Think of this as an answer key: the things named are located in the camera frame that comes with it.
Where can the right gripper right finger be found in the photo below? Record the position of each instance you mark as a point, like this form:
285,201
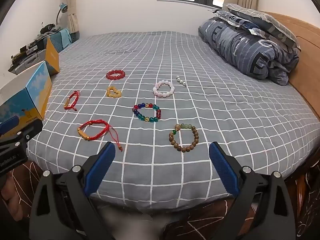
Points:
261,208

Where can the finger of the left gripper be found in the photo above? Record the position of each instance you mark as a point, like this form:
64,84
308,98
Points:
27,129
9,125

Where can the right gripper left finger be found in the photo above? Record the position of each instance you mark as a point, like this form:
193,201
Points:
62,208

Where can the person's left hand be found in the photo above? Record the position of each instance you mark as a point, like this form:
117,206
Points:
11,199

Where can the blue yellow cardboard box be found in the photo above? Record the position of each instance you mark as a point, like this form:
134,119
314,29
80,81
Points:
27,94

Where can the grey hard suitcase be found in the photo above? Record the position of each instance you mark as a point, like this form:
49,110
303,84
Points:
22,62

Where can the black items on suitcase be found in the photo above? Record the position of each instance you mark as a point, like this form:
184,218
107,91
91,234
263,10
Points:
36,45

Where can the teal suitcase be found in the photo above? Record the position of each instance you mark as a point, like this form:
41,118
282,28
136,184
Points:
61,39

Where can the blue desk lamp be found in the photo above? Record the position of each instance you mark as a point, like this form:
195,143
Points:
63,8

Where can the wooden headboard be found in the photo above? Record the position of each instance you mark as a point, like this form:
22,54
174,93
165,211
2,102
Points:
305,77

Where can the grey checked bed sheet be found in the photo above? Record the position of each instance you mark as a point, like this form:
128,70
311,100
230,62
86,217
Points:
168,97

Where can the beige left curtain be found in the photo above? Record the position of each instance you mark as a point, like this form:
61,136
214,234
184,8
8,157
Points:
72,19

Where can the folded blue grey duvet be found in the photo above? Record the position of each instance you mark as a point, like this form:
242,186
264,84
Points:
252,55

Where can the grey patterned pillow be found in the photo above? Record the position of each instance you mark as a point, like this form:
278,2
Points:
258,23

